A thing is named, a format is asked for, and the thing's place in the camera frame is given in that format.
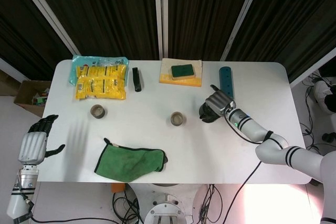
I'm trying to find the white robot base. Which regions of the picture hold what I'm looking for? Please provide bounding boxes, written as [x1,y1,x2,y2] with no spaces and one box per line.
[127,183,213,224]

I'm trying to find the white partition frame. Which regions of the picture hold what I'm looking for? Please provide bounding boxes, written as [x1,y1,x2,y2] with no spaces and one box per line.
[289,50,336,88]
[0,58,23,83]
[219,0,266,61]
[10,0,81,55]
[153,0,169,61]

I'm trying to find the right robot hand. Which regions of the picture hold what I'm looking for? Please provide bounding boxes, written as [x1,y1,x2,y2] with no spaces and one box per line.
[198,84,236,124]

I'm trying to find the teal block with holes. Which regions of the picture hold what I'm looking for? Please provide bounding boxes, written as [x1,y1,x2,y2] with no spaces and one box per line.
[218,66,236,100]

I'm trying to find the orange object under table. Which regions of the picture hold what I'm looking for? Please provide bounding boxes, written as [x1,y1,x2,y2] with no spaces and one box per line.
[111,183,126,195]

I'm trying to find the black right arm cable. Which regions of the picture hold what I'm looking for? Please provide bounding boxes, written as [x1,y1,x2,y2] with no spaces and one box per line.
[223,115,275,224]

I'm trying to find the yellow snack bag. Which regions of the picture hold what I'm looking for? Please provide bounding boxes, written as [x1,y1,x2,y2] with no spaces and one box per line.
[75,76,127,101]
[75,63,128,83]

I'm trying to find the cardboard box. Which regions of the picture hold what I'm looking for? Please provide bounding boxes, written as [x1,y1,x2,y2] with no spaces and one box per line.
[13,79,52,118]

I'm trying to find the dark partition panel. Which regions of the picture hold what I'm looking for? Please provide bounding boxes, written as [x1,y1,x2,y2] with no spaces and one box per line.
[167,0,260,61]
[27,0,161,61]
[227,0,336,82]
[0,0,76,80]

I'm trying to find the green microfiber cloth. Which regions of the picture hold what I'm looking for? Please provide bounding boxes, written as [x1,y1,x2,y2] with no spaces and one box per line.
[93,137,169,183]

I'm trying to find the black floor cable bundle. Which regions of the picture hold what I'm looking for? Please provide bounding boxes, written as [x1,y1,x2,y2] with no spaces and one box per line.
[112,183,144,224]
[198,184,224,224]

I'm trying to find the white shoe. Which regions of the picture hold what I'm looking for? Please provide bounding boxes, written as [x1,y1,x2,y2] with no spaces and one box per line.
[313,80,336,113]

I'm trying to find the black stapler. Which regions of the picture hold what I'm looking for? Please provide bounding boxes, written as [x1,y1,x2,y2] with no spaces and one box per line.
[132,67,143,93]

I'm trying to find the black teapot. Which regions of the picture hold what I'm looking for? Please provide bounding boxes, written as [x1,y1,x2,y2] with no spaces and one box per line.
[198,103,224,124]

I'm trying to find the light blue plastic bag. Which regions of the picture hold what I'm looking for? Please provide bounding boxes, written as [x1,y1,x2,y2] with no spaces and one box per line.
[68,55,130,86]

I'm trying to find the folded yellow cloth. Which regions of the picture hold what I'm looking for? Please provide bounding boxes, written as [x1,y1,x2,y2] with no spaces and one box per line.
[159,58,203,88]

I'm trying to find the green yellow sponge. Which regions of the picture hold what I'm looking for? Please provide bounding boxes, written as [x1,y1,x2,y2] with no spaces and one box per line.
[170,63,197,80]

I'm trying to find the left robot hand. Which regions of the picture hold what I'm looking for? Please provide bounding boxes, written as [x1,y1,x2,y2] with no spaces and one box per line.
[17,114,66,164]

